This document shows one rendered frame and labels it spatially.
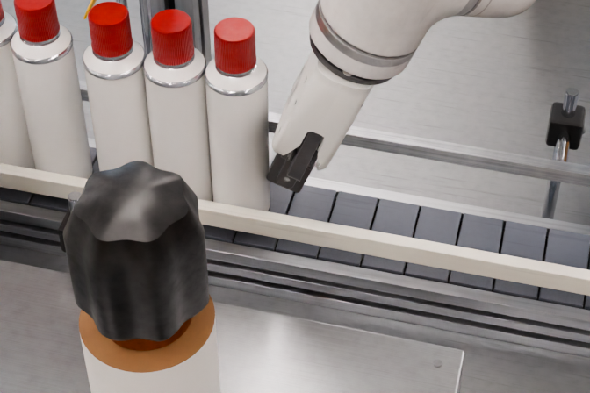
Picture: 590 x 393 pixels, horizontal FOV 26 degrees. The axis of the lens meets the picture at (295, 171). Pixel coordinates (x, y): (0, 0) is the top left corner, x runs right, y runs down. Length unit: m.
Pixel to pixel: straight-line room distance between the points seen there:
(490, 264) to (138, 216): 0.42
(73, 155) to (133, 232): 0.42
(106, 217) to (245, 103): 0.32
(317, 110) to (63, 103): 0.24
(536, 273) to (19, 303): 0.43
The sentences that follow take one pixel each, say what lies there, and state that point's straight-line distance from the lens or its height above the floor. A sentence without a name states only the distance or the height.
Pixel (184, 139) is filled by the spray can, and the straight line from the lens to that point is 1.08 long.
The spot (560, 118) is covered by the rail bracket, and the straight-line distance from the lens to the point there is 1.13.
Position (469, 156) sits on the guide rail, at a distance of 1.10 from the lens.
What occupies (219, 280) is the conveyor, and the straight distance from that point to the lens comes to 1.15.
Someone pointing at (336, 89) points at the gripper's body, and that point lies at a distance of 0.97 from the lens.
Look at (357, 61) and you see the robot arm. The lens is 0.95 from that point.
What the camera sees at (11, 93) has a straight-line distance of 1.14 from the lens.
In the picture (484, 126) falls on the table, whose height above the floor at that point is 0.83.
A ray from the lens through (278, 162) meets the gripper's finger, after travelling 1.09.
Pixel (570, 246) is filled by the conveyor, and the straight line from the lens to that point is 1.15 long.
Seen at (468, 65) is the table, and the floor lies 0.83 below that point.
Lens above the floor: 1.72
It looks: 45 degrees down
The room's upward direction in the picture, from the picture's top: straight up
